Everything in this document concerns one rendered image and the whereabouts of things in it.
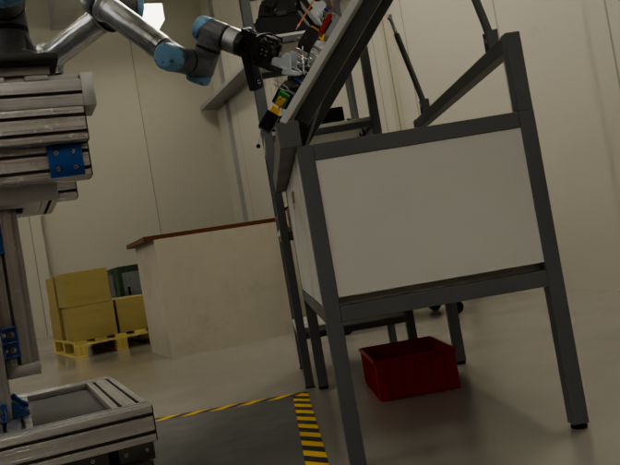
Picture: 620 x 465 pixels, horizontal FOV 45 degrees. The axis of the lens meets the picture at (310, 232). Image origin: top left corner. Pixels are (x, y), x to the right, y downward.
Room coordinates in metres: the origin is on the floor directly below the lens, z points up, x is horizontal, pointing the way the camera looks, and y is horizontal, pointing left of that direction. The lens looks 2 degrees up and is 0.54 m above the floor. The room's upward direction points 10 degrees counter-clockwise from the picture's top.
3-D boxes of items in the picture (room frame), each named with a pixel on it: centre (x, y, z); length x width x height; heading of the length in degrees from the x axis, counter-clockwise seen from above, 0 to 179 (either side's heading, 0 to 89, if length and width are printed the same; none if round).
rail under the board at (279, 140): (2.40, 0.05, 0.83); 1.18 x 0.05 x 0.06; 4
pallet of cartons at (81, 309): (6.79, 1.98, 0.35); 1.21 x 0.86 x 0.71; 23
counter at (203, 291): (5.75, 0.12, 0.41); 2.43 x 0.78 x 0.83; 113
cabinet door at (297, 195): (2.12, 0.01, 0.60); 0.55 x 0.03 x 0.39; 4
